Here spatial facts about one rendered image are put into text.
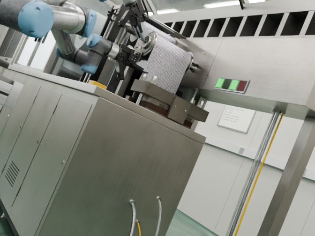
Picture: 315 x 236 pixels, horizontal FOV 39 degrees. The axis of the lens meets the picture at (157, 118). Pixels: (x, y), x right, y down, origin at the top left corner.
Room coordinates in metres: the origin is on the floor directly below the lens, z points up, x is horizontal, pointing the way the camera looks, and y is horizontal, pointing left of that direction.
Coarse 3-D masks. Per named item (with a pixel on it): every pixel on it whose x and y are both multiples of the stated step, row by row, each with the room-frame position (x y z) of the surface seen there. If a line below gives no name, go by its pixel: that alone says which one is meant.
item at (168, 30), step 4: (148, 16) 2.59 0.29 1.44; (148, 20) 2.64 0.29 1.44; (152, 20) 2.60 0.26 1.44; (156, 20) 2.62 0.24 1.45; (152, 24) 2.70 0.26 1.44; (156, 24) 2.66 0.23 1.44; (160, 24) 2.64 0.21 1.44; (164, 24) 2.65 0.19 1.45; (160, 28) 2.71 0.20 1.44; (164, 28) 2.67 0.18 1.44; (168, 28) 2.67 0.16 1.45; (168, 32) 2.72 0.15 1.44; (172, 32) 2.68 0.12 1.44; (176, 32) 2.70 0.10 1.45; (176, 36) 2.78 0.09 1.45; (180, 36) 2.72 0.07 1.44
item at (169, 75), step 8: (152, 56) 2.32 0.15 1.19; (160, 56) 2.34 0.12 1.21; (152, 64) 2.33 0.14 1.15; (160, 64) 2.35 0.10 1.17; (168, 64) 2.37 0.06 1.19; (152, 72) 2.34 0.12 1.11; (160, 72) 2.36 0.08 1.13; (168, 72) 2.38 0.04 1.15; (176, 72) 2.41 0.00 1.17; (184, 72) 2.43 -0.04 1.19; (160, 80) 2.37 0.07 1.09; (168, 80) 2.39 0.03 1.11; (176, 80) 2.42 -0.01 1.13; (168, 88) 2.40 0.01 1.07; (176, 88) 2.43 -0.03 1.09
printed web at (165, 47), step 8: (144, 24) 2.54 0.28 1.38; (160, 32) 2.60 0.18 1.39; (128, 40) 2.65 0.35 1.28; (160, 40) 2.34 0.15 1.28; (168, 40) 2.62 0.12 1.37; (160, 48) 2.33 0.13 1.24; (168, 48) 2.36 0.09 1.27; (176, 48) 2.39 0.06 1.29; (144, 56) 2.43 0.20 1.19; (168, 56) 2.37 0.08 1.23; (176, 56) 2.39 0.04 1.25; (184, 56) 2.41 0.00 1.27; (176, 64) 2.40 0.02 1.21; (184, 64) 2.42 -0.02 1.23; (112, 80) 2.66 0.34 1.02; (112, 88) 2.67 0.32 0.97
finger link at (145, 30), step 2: (142, 24) 2.33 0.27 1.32; (142, 26) 2.33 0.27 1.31; (136, 28) 2.33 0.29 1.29; (138, 28) 2.31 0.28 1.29; (142, 28) 2.33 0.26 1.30; (144, 28) 2.33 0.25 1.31; (146, 28) 2.34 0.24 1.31; (148, 28) 2.34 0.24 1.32; (138, 30) 2.33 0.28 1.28; (142, 30) 2.33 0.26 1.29; (144, 30) 2.34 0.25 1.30; (146, 30) 2.34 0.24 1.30; (148, 30) 2.35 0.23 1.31; (142, 32) 2.32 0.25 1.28; (144, 32) 2.34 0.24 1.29; (146, 32) 2.34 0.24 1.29; (140, 34) 2.33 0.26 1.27; (142, 34) 2.33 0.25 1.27; (144, 34) 2.34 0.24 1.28; (140, 36) 2.34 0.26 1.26; (142, 36) 2.33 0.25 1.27; (142, 38) 2.35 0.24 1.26; (144, 38) 2.35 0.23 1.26; (144, 40) 2.36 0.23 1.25
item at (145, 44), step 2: (146, 36) 2.37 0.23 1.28; (148, 36) 2.35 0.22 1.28; (146, 38) 2.36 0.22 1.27; (148, 38) 2.34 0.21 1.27; (150, 38) 2.33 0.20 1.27; (146, 40) 2.35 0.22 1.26; (148, 40) 2.33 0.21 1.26; (150, 40) 2.33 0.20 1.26; (142, 42) 2.38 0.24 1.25; (144, 42) 2.36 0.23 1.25; (146, 42) 2.34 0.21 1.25; (148, 42) 2.32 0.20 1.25; (150, 42) 2.33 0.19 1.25; (142, 44) 2.37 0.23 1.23; (144, 44) 2.35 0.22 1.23; (146, 44) 2.33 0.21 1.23; (148, 44) 2.33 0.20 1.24; (142, 46) 2.36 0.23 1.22; (144, 46) 2.34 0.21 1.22; (146, 46) 2.34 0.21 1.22; (148, 46) 2.34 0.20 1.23; (144, 48) 2.36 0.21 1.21; (146, 48) 2.35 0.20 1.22
